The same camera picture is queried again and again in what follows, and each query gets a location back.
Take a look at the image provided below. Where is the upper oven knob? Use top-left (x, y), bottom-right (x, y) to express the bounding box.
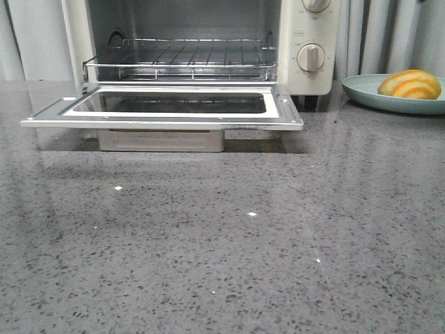
top-left (302, 0), bottom-right (330, 13)

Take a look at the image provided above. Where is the lower oven knob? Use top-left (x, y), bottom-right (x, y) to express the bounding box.
top-left (297, 43), bottom-right (325, 73)

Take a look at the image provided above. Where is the light green plate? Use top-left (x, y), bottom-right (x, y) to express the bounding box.
top-left (341, 74), bottom-right (445, 116)

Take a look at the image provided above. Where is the oven knob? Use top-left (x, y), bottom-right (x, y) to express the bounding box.
top-left (297, 43), bottom-right (325, 73)
top-left (302, 0), bottom-right (330, 13)

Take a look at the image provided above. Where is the metal crumb tray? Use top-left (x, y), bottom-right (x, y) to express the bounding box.
top-left (97, 129), bottom-right (225, 152)

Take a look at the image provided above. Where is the golden croissant bread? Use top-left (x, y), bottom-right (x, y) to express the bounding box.
top-left (378, 70), bottom-right (442, 100)

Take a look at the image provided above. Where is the oven glass door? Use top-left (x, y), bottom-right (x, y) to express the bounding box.
top-left (21, 83), bottom-right (304, 131)

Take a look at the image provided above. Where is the white toaster oven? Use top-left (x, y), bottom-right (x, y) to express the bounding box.
top-left (62, 1), bottom-right (341, 110)

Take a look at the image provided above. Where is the metal wire oven rack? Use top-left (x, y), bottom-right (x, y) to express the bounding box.
top-left (83, 38), bottom-right (278, 81)

